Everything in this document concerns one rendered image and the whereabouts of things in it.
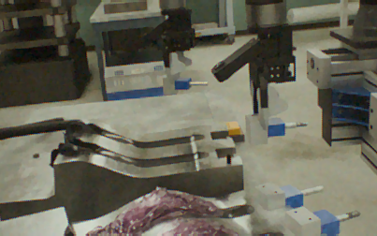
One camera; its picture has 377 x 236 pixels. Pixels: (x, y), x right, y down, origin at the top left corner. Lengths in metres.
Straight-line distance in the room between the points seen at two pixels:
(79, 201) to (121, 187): 0.09
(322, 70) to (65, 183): 0.78
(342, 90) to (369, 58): 0.12
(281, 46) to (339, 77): 0.47
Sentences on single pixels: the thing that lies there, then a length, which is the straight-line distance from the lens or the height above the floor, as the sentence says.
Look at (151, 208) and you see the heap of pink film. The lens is 0.83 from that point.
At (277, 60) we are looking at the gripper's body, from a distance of 1.01.
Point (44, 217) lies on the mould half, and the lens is 0.86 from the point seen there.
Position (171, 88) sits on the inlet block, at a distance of 1.48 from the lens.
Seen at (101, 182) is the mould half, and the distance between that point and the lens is 1.02.
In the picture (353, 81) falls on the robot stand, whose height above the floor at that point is 0.92.
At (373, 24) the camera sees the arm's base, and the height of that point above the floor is 1.07.
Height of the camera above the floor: 1.30
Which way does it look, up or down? 19 degrees down
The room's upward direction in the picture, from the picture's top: 5 degrees counter-clockwise
